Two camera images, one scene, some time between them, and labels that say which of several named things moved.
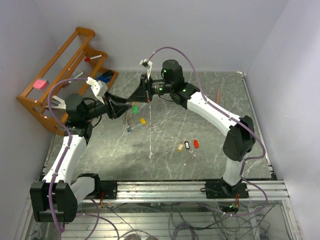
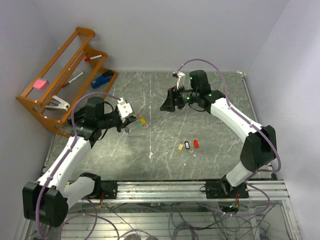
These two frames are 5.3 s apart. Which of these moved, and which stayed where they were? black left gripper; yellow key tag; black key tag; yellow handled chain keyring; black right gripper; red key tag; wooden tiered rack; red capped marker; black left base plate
Moved: black right gripper; yellow handled chain keyring; black left gripper
Stayed: black key tag; red capped marker; yellow key tag; black left base plate; wooden tiered rack; red key tag
